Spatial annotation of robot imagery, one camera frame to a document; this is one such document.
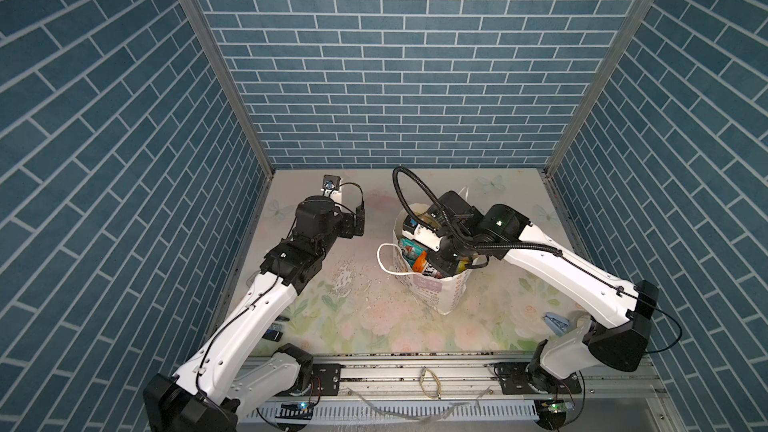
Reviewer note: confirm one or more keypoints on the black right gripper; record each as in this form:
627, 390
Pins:
440, 265

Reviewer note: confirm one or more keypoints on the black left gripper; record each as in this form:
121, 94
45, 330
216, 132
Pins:
348, 229

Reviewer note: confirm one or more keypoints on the white printed paper bag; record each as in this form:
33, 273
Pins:
441, 294

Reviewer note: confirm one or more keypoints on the orange Fox's fruits candy bag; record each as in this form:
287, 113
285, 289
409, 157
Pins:
420, 263

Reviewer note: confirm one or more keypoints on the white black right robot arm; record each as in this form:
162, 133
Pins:
617, 329

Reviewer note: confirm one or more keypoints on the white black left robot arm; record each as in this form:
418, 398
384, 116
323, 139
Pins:
209, 392

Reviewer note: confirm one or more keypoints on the teal snack packet in bag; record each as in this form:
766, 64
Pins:
410, 249

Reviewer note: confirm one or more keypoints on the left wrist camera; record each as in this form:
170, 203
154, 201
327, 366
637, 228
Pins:
331, 188

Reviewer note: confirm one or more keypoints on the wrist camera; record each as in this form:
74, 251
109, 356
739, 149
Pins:
331, 188
423, 232

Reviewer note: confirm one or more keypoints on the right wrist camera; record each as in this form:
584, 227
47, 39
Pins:
423, 232

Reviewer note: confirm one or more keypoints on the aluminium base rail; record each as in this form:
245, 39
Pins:
488, 375

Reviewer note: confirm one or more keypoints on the rubber band on rail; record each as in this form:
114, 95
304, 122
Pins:
430, 384

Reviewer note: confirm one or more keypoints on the white cable duct strip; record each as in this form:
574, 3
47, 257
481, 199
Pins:
390, 412

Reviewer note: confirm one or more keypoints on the aluminium left corner post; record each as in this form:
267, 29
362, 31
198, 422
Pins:
207, 40

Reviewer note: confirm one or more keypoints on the aluminium corner post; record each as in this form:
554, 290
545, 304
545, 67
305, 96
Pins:
207, 40
619, 45

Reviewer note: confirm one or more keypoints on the aluminium right corner post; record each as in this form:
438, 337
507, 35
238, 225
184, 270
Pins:
619, 45

